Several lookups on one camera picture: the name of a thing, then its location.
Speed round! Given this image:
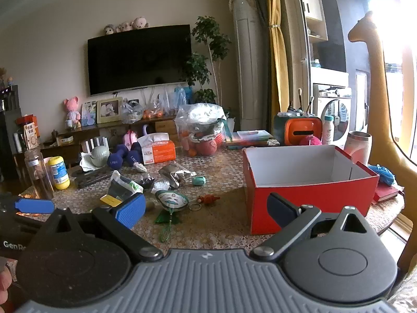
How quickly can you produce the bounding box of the white green wipes packet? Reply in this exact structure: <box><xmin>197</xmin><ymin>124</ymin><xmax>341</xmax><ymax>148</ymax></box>
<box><xmin>107</xmin><ymin>170</ymin><xmax>144</xmax><ymax>201</ymax></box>

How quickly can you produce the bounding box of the silver foil snack bag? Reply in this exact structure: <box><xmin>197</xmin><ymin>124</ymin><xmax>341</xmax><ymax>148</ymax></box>
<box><xmin>158</xmin><ymin>161</ymin><xmax>197</xmax><ymax>189</ymax></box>

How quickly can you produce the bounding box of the beige oval stone soap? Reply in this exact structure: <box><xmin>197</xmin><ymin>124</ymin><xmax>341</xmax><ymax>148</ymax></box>
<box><xmin>146</xmin><ymin>200</ymin><xmax>155</xmax><ymax>211</ymax></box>

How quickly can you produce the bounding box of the clear plastic bag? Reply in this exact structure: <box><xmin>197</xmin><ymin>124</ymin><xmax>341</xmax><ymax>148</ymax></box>
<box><xmin>151</xmin><ymin>178</ymin><xmax>170</xmax><ymax>194</ymax></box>

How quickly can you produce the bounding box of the person's left hand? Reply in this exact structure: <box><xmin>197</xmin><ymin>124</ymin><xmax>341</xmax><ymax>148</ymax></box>
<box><xmin>0</xmin><ymin>266</ymin><xmax>13</xmax><ymax>304</ymax></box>

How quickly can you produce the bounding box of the clear glass jar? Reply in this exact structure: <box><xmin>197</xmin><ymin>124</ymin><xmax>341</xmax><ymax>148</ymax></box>
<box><xmin>24</xmin><ymin>148</ymin><xmax>54</xmax><ymax>200</ymax></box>

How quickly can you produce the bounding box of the yellow lidded canister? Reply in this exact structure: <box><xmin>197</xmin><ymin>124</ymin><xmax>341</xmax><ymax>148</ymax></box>
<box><xmin>48</xmin><ymin>156</ymin><xmax>71</xmax><ymax>190</ymax></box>

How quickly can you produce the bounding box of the red cardboard box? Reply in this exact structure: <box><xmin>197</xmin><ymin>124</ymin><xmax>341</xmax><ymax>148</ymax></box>
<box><xmin>242</xmin><ymin>146</ymin><xmax>379</xmax><ymax>234</ymax></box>

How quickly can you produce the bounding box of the black phone tablet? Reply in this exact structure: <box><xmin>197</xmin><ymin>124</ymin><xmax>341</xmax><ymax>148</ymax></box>
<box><xmin>72</xmin><ymin>167</ymin><xmax>113</xmax><ymax>189</ymax></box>

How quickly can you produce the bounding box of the blue dumbbell right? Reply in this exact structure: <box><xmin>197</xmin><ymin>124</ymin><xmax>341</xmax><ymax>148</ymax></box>
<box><xmin>126</xmin><ymin>142</ymin><xmax>143</xmax><ymax>167</ymax></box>

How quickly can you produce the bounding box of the white paper napkin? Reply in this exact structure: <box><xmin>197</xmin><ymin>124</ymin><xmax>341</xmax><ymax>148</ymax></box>
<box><xmin>79</xmin><ymin>152</ymin><xmax>99</xmax><ymax>172</ymax></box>

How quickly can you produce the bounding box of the white wifi router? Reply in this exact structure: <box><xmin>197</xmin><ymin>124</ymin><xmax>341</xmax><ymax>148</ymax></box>
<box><xmin>81</xmin><ymin>136</ymin><xmax>109</xmax><ymax>153</ymax></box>

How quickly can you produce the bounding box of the orange tissue pack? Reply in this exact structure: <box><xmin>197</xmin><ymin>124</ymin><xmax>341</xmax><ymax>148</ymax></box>
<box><xmin>138</xmin><ymin>132</ymin><xmax>176</xmax><ymax>165</ymax></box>

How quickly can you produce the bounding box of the pink fuzzy plush ball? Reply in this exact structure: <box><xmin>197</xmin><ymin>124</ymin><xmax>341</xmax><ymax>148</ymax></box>
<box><xmin>299</xmin><ymin>135</ymin><xmax>322</xmax><ymax>146</ymax></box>

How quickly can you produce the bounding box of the orange green storage box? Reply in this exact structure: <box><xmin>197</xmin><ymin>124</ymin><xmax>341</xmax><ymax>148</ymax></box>
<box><xmin>272</xmin><ymin>112</ymin><xmax>323</xmax><ymax>146</ymax></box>

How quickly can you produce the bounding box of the red notebook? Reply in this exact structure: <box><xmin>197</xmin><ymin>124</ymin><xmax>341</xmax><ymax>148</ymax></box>
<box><xmin>373</xmin><ymin>182</ymin><xmax>399</xmax><ymax>203</ymax></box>

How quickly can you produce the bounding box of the colourful bead organizer box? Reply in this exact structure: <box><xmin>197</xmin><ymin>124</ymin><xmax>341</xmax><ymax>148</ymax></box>
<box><xmin>224</xmin><ymin>130</ymin><xmax>280</xmax><ymax>150</ymax></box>

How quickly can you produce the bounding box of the white bottle teal cap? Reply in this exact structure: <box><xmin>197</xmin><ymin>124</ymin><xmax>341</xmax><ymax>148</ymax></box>
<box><xmin>322</xmin><ymin>115</ymin><xmax>335</xmax><ymax>145</ymax></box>

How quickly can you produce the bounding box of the pink steel mug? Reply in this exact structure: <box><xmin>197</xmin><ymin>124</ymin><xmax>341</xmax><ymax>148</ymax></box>
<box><xmin>344</xmin><ymin>131</ymin><xmax>372</xmax><ymax>165</ymax></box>

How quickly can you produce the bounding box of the blue crumpled plastic bag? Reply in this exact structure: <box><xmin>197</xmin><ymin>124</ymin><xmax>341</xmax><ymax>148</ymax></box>
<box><xmin>368</xmin><ymin>164</ymin><xmax>396</xmax><ymax>186</ymax></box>

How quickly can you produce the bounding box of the framed photo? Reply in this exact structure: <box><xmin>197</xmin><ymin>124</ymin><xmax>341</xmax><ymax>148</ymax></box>
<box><xmin>96</xmin><ymin>97</ymin><xmax>123</xmax><ymax>124</ymax></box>

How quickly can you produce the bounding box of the pink teddy bear figure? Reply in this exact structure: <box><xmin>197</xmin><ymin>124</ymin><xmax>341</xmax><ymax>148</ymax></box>
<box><xmin>64</xmin><ymin>96</ymin><xmax>81</xmax><ymax>129</ymax></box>

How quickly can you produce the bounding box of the yellow giraffe plush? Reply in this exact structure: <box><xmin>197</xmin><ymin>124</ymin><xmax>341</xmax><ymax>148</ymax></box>
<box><xmin>348</xmin><ymin>11</ymin><xmax>416</xmax><ymax>273</ymax></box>

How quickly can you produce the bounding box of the washing machine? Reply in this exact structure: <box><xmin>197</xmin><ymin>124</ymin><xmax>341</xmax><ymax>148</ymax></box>
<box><xmin>312</xmin><ymin>83</ymin><xmax>352</xmax><ymax>148</ymax></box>

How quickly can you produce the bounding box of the black flat television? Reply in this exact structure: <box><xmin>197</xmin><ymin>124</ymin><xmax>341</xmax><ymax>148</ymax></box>
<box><xmin>87</xmin><ymin>24</ymin><xmax>192</xmax><ymax>95</ymax></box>

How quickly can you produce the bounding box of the white tower air conditioner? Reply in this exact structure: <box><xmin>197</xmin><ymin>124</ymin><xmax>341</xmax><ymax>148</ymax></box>
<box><xmin>229</xmin><ymin>0</ymin><xmax>266</xmax><ymax>130</ymax></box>

